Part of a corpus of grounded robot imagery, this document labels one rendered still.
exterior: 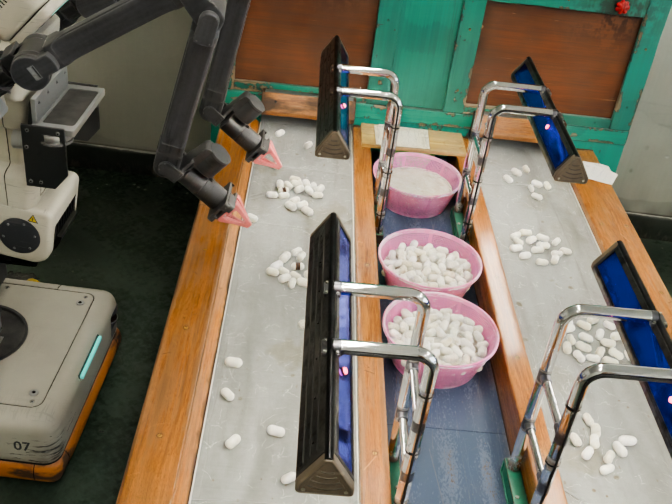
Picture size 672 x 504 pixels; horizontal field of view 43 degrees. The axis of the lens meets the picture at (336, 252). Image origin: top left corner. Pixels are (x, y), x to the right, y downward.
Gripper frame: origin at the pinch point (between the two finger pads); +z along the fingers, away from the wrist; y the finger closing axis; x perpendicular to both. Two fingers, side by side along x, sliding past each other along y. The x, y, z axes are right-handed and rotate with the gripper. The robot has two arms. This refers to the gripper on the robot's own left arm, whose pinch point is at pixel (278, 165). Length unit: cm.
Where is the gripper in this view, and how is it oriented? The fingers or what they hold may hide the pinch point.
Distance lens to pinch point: 236.1
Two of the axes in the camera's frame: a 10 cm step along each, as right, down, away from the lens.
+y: 0.1, -5.7, 8.2
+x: -7.2, 5.7, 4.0
